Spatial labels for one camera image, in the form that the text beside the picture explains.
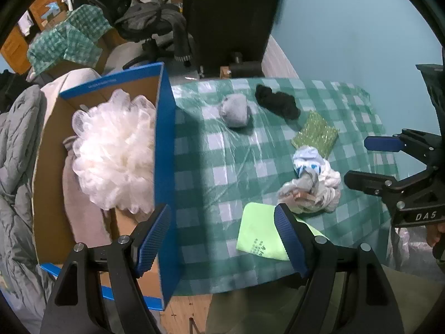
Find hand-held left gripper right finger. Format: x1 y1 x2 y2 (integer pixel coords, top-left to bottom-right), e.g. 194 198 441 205
274 203 406 334

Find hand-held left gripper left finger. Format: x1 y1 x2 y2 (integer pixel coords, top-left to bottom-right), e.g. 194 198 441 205
40 203 172 334

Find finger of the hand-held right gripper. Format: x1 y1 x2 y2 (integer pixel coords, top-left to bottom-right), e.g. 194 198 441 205
343 169 432 207
364 129 434 166

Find light green microfiber cloth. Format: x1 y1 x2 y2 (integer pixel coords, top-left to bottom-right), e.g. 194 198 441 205
236 202 325 261

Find white patterned sock bundle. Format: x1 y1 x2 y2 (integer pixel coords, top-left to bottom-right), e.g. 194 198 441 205
276 148 343 214

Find green sparkly cloth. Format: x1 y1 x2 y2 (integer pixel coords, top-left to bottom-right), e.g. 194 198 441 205
291 110 339 159

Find blue-rimmed cardboard box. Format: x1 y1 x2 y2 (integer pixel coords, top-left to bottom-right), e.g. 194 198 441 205
32 62 181 312

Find black sock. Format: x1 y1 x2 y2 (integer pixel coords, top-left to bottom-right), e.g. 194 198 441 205
255 84 301 121

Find grey sock ball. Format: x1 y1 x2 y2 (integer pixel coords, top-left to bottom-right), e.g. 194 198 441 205
219 94 253 129

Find person's right hand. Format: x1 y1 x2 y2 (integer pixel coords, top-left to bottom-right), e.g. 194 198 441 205
426 222 445 250

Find beige towel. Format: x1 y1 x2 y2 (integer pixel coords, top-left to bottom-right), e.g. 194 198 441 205
62 136 113 247

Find person's olive trousers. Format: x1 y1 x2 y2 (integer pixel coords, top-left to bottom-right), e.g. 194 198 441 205
205 264 445 334

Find green checked tablecloth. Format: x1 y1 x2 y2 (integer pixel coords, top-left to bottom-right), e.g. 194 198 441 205
158 77 400 296

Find white mesh bath pouf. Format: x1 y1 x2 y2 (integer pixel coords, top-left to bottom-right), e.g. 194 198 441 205
71 89 157 214

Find grey duvet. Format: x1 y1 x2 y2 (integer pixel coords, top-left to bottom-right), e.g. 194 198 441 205
0 83 65 331

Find black device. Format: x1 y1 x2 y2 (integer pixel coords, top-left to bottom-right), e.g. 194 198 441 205
229 52 263 78

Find black monitor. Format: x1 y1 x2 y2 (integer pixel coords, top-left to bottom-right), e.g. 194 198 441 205
181 0 287 77

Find plain cardboard box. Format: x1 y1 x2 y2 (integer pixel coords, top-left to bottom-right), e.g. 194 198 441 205
45 28 129 77

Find black clothes pile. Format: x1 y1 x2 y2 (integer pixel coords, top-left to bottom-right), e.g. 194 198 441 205
0 70 26 105

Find green checked cloth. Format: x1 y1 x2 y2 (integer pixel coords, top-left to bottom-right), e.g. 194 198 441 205
27 4 113 75

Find dark jacket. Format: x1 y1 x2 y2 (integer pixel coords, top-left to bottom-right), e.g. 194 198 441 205
115 2 192 65

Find cardboard box with blue print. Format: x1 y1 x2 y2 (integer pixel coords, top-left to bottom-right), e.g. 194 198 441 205
29 0 68 30

